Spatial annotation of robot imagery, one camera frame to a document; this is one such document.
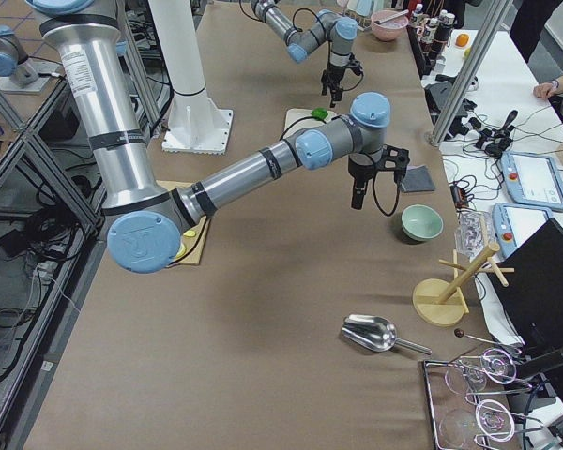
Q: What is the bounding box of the green lime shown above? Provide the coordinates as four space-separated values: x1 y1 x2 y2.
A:
310 108 328 121

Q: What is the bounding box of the beige tray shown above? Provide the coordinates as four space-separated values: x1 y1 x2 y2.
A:
281 108 337 139

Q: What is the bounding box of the black metal glass tray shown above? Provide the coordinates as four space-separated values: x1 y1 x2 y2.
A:
421 349 548 449

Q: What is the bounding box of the grey folded cloth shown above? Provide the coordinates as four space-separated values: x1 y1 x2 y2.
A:
400 165 435 193

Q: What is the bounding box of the mint green bowl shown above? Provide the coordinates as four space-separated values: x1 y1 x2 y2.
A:
401 204 444 242

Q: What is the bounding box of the pink bowl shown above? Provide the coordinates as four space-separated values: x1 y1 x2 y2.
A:
371 10 409 42

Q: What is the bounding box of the orange fruit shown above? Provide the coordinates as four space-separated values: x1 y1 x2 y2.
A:
455 33 469 48

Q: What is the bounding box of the wooden mug tree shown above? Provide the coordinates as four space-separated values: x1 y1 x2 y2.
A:
412 243 515 327

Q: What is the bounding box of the metal scoop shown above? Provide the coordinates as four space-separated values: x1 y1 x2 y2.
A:
341 314 432 355

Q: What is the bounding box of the blue teach pendant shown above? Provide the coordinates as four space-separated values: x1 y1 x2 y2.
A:
492 202 554 259
500 150 563 212

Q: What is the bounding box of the wooden cutting board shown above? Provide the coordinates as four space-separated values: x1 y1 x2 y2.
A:
159 179 212 267

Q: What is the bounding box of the black monitor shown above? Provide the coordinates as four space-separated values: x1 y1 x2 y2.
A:
494 218 563 402

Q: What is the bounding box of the aluminium frame post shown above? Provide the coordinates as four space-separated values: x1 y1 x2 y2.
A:
429 0 512 147

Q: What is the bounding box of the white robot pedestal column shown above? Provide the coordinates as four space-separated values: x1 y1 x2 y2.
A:
149 0 234 155

